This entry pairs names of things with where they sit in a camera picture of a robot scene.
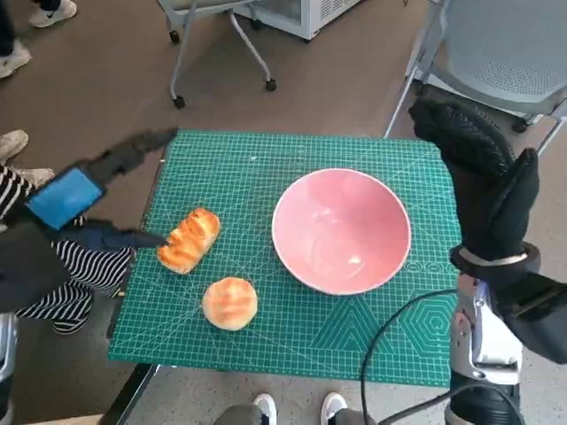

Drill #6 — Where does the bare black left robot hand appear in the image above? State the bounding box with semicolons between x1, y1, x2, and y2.
24;127;179;252

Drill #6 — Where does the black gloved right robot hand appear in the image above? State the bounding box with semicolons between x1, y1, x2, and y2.
407;97;540;267

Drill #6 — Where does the long striped toy bread loaf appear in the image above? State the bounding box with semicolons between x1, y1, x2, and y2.
157;207;221;274

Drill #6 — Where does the pink bowl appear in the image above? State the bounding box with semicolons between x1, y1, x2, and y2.
271;167;412;297

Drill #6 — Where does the round toy bread bun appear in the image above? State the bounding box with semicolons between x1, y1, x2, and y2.
202;276;259;331

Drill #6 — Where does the person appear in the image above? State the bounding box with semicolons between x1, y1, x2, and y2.
0;129;54;189
0;0;77;80
0;163;136;336

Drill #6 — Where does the grey mesh chair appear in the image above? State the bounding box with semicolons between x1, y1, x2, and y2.
383;0;567;156

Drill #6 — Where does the green cutting mat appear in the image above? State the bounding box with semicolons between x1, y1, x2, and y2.
107;127;462;386

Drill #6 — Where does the grey chair on casters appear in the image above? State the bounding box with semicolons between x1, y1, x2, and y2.
154;0;278;111

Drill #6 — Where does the robot right leg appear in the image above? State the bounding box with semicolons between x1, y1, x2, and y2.
321;391;377;425

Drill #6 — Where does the robot leg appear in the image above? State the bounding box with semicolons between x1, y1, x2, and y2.
216;392;278;425
321;391;377;425

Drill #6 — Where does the robot left leg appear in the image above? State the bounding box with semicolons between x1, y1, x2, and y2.
216;392;278;425

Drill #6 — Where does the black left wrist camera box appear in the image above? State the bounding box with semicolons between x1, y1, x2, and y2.
0;220;72;313

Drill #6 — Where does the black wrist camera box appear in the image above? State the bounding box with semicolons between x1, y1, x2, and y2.
495;272;567;367
0;220;72;313

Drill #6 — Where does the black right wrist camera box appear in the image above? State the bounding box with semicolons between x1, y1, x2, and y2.
495;272;567;367

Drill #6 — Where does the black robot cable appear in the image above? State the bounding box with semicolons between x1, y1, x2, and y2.
387;382;522;425
359;290;460;425

